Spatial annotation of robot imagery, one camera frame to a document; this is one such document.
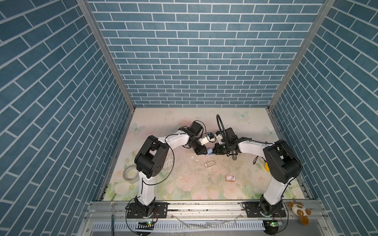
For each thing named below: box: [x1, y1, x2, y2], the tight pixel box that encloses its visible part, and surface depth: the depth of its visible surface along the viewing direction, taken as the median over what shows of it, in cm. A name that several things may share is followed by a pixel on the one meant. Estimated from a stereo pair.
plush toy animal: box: [288, 201, 312, 226], surface depth 72 cm
